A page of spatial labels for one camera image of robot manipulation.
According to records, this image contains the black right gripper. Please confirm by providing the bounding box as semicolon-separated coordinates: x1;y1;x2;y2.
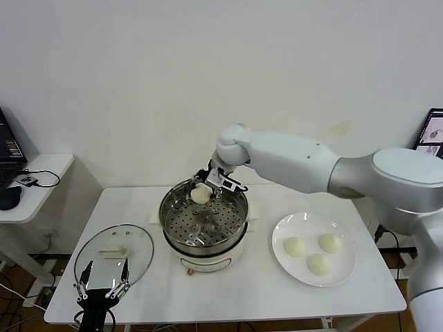
185;158;224;201

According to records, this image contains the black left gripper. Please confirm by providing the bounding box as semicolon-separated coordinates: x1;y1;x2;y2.
72;259;132;332

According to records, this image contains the white steamed baozi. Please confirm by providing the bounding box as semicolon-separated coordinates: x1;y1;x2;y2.
318;233;343;254
307;254;332;277
283;237;307;258
191;183;212;204

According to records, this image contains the glass lid with cream handle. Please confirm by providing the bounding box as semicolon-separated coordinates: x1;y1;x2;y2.
73;224;154;296

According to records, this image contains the stainless steel steamer pot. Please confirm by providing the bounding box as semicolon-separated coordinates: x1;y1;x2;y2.
149;176;260;256

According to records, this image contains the white electric cooker base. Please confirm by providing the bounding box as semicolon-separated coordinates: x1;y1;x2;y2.
162;226;248;277

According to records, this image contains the white round plate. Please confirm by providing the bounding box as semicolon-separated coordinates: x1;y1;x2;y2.
271;212;357;287

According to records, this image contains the white side desk with mouse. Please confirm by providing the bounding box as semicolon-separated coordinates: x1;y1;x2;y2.
0;154;76;308

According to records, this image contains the black computer mouse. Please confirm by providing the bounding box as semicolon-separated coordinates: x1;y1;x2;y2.
0;185;24;211

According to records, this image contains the black laptop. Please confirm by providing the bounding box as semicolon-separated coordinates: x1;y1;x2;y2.
0;105;30;190

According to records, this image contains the grey laptop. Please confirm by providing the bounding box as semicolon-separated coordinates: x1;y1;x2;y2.
413;107;443;157

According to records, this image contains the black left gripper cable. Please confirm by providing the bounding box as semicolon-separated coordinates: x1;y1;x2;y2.
71;309;117;332

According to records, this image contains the white floor cable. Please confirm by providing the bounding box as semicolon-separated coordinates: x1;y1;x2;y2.
0;282;37;307

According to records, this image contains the black floor cable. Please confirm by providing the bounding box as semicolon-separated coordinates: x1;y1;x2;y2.
0;271;46;332

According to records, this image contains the black hub cable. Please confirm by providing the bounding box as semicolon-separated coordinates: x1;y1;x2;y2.
20;168;62;190

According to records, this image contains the black cable with adapter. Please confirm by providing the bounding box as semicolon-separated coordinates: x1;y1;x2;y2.
374;224;404;283

